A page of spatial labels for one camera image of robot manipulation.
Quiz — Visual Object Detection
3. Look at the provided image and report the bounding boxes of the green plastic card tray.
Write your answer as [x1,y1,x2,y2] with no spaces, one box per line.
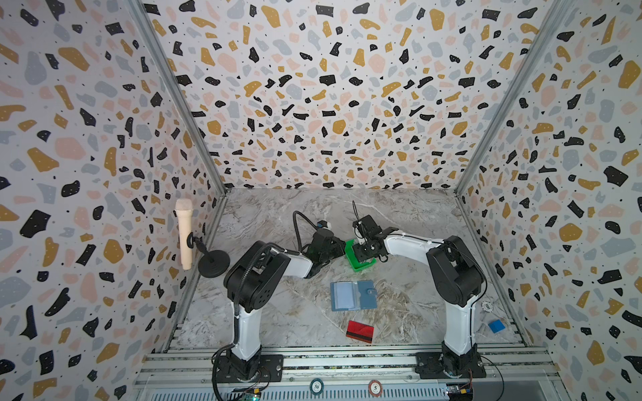
[344,239,377,272]

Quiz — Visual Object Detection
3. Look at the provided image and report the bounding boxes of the blue card holder wallet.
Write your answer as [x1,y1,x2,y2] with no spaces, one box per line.
[330,281,378,312]

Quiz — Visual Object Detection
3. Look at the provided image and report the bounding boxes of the red card black stripe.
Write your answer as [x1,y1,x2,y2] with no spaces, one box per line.
[346,320,375,344]

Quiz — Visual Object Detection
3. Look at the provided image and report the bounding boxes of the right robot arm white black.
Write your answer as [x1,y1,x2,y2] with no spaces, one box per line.
[352,216,488,379]

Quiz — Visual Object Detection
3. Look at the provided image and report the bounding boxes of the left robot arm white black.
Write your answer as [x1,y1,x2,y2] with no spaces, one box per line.
[224,228,346,380]

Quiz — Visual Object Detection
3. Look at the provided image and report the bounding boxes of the green round sticker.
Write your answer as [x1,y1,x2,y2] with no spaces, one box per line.
[309,379,324,396]

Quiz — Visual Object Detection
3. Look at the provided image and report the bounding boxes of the red round sticker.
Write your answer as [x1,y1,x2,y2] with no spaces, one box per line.
[368,380,383,398]

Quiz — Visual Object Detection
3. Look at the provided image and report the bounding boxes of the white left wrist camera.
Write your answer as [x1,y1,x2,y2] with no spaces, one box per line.
[316,220,332,230]

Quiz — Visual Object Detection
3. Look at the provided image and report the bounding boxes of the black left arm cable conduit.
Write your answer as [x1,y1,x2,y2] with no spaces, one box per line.
[228,210,322,322]

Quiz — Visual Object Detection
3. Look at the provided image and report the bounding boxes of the small white ring object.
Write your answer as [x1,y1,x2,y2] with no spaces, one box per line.
[481,301,494,312]

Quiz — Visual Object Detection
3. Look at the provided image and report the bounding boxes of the blue block on rail end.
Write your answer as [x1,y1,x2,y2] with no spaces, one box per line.
[488,319,506,333]

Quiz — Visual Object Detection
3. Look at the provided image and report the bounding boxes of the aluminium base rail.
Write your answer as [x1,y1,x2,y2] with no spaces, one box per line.
[132,344,569,400]

